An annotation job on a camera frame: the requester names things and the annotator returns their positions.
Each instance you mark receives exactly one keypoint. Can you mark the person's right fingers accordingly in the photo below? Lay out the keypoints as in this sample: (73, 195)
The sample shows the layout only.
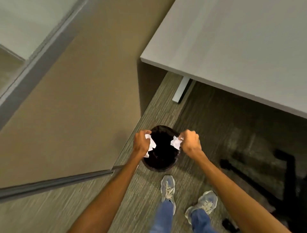
(184, 139)

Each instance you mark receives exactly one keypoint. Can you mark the person's jeans leg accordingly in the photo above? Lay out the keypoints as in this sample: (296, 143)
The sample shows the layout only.
(200, 222)
(163, 218)

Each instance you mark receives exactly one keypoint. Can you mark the person's grey sneaker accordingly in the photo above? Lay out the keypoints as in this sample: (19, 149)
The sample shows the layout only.
(203, 204)
(167, 189)

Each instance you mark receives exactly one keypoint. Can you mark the grey metal door frame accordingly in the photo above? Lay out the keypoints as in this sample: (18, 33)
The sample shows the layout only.
(36, 72)

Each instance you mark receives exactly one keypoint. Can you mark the person's left grey sneaker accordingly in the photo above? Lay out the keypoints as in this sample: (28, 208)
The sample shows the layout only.
(167, 189)

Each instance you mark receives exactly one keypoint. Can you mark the white paper piece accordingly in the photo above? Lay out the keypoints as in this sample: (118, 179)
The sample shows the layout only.
(150, 144)
(176, 142)

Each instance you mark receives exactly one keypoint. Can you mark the white metal desk leg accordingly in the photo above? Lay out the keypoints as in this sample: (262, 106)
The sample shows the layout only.
(182, 90)

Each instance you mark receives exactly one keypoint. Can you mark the black office chair base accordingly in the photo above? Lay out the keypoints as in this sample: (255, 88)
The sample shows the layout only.
(271, 187)

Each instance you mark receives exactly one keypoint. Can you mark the person's left hand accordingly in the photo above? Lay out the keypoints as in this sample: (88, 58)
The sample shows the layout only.
(140, 144)

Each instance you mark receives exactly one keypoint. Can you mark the person's right hand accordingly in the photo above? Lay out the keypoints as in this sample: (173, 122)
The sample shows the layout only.
(191, 142)

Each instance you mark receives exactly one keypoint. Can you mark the person's left forearm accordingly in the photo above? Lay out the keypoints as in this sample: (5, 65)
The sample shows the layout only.
(108, 196)

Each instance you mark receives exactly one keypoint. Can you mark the person's left fingers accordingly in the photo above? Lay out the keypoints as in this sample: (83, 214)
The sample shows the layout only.
(146, 140)

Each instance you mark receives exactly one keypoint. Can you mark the person's right jeans leg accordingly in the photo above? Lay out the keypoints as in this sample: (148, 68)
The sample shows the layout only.
(200, 222)

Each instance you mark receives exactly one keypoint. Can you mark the person's left jeans leg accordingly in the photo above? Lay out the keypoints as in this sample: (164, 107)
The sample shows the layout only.
(163, 218)

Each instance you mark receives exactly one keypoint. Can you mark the person's right grey sneaker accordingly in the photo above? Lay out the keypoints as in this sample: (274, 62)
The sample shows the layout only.
(203, 204)

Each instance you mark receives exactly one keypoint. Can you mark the person's right forearm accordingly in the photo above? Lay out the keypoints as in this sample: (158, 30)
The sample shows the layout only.
(236, 196)

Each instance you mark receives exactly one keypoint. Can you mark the black round waste bin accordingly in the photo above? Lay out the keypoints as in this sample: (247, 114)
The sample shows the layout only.
(162, 153)

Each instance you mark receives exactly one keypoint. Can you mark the grey desk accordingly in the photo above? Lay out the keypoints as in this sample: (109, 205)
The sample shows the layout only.
(236, 45)

